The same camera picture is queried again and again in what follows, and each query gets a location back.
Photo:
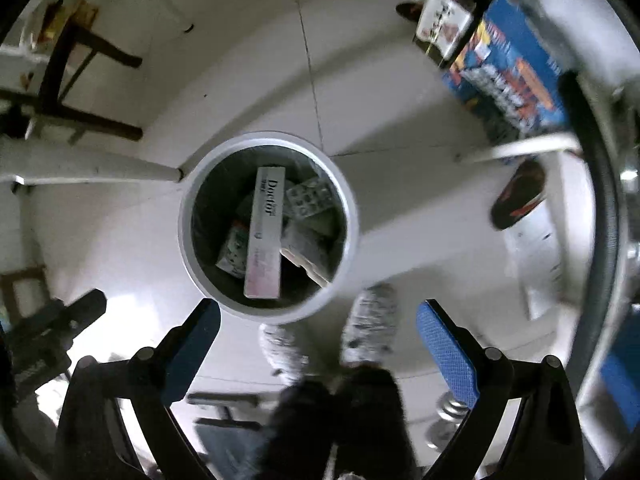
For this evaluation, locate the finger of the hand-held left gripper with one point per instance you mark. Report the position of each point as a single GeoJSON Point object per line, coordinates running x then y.
{"type": "Point", "coordinates": [77, 310]}

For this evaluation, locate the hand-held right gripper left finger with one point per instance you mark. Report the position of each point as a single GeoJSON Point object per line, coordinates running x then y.
{"type": "Point", "coordinates": [192, 352]}

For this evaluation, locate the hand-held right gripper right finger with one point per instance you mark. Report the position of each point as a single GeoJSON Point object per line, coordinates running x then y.
{"type": "Point", "coordinates": [452, 355]}

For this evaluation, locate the white bin with black bag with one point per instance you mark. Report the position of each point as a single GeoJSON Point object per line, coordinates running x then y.
{"type": "Point", "coordinates": [200, 270]}

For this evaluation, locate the small blue white carton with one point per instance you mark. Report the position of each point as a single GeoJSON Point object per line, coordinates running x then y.
{"type": "Point", "coordinates": [232, 251]}

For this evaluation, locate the long pink white box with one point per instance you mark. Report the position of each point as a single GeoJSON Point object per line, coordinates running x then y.
{"type": "Point", "coordinates": [266, 235]}

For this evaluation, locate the grey fuzzy slipper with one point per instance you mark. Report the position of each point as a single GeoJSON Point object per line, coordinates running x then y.
{"type": "Point", "coordinates": [282, 347]}
{"type": "Point", "coordinates": [372, 330]}

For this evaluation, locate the person's legs in black pants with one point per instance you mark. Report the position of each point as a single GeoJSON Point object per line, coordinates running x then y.
{"type": "Point", "coordinates": [345, 425]}

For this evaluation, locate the white table leg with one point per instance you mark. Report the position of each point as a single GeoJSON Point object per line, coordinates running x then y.
{"type": "Point", "coordinates": [90, 167]}

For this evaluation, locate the black orange sandal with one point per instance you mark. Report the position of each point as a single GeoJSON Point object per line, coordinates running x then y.
{"type": "Point", "coordinates": [517, 195]}

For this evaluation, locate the dark wooden chair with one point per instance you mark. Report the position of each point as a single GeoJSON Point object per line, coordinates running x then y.
{"type": "Point", "coordinates": [75, 75]}

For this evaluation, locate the blue printed carton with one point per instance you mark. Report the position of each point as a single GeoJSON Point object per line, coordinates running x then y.
{"type": "Point", "coordinates": [515, 77]}

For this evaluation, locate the white black printed box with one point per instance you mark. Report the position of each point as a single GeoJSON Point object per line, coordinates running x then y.
{"type": "Point", "coordinates": [445, 20]}

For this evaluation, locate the brown slipper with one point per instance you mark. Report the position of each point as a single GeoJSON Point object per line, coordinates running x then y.
{"type": "Point", "coordinates": [407, 10]}

